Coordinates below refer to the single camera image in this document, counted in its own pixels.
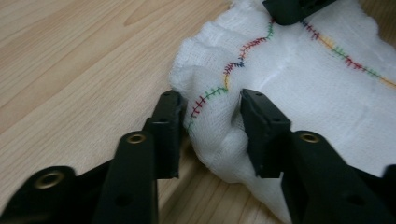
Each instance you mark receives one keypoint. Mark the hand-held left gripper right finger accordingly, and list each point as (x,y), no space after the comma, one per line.
(311,180)

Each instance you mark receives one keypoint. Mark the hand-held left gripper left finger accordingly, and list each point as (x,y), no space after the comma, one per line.
(137,180)

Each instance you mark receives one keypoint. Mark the white cloth with coloured stitching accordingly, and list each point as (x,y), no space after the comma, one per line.
(295,93)

